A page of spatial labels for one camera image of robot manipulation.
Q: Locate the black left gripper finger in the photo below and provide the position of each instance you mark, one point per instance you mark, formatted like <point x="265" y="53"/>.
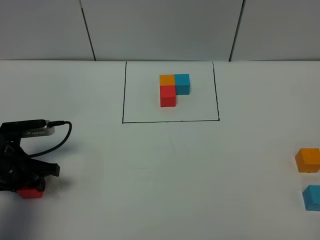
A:
<point x="45" y="169"/>
<point x="40" y="183"/>

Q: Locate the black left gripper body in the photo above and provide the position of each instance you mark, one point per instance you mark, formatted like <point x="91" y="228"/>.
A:
<point x="16" y="169"/>

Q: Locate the template red cube block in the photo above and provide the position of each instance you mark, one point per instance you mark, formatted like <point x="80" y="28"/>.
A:
<point x="168" y="96"/>

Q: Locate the template orange cube block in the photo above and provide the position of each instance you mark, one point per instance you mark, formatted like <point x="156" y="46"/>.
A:
<point x="167" y="80"/>

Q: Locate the template blue cube block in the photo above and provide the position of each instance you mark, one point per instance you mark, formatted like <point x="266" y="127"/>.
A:
<point x="182" y="84"/>

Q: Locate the loose blue cube block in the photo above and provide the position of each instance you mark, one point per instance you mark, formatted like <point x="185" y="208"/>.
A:
<point x="311" y="197"/>

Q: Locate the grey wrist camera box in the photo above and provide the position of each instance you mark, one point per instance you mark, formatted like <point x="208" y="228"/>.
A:
<point x="26" y="129"/>

